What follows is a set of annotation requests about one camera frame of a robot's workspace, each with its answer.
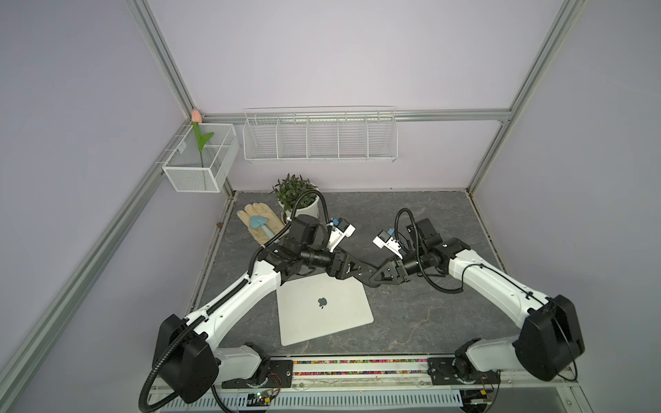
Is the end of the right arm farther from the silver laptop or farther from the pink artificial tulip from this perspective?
the pink artificial tulip

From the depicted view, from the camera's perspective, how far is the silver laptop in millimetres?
824

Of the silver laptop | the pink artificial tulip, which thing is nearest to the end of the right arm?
the silver laptop
